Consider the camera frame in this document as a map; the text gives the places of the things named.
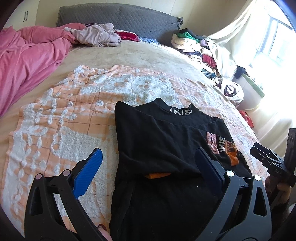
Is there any black IKISS shirt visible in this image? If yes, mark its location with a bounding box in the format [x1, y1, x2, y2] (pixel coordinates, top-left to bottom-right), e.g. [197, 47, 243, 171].
[109, 98, 252, 240]

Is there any plastic bag of clothes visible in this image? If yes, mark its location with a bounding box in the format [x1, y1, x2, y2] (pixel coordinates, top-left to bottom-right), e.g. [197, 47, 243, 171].
[211, 77, 244, 108]

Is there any pile of mixed clothes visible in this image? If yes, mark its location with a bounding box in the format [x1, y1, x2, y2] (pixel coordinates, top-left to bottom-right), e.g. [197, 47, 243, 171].
[171, 29, 236, 79]

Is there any right hand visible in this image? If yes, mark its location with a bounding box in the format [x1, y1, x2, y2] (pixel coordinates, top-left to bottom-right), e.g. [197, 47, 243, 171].
[265, 175, 292, 208]

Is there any orange white tufted blanket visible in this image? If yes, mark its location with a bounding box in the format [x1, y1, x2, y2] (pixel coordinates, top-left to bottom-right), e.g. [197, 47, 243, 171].
[1, 65, 267, 233]

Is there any red plastic bag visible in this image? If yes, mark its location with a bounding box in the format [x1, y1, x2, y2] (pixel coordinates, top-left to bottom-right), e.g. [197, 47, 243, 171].
[239, 110, 254, 128]

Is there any beige bed sheet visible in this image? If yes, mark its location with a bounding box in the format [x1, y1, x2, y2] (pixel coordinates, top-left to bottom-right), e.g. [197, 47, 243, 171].
[0, 39, 232, 163]

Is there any white curtain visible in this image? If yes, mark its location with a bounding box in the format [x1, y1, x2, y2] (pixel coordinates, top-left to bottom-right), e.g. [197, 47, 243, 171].
[209, 1, 295, 155]

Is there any pink duvet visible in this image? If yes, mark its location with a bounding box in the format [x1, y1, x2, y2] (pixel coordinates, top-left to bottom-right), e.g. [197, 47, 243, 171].
[1, 26, 78, 115]

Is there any blue patterned fabric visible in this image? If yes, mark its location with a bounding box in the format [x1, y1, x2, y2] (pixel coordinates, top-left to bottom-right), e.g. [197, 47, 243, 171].
[139, 37, 160, 45]

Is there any mauve crumpled garment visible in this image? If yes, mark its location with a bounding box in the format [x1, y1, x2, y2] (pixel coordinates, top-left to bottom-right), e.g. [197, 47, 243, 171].
[64, 23, 121, 47]

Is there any grey quilted headboard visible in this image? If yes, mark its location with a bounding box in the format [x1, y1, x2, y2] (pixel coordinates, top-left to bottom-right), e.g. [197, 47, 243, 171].
[56, 3, 183, 46]

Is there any cream wardrobe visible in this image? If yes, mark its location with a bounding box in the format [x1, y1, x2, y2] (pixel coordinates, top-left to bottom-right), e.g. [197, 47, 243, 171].
[3, 0, 58, 31]

